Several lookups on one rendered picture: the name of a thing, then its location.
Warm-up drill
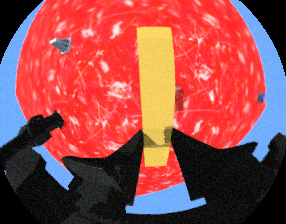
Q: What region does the yellow bar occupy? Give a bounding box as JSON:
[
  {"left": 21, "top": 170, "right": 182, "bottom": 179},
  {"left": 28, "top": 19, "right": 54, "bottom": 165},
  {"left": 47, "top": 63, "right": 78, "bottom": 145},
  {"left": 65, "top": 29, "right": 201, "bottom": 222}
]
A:
[{"left": 136, "top": 26, "right": 176, "bottom": 167}]

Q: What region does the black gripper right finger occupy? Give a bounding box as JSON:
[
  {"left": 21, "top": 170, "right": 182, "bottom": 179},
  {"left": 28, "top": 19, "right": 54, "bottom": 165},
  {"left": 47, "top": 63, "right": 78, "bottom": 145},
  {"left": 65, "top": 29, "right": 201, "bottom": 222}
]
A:
[{"left": 171, "top": 128, "right": 259, "bottom": 201}]

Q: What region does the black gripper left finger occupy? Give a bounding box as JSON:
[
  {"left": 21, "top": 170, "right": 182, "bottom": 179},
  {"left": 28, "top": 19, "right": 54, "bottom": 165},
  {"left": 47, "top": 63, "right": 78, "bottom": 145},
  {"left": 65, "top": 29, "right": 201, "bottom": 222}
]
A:
[{"left": 61, "top": 128, "right": 144, "bottom": 206}]

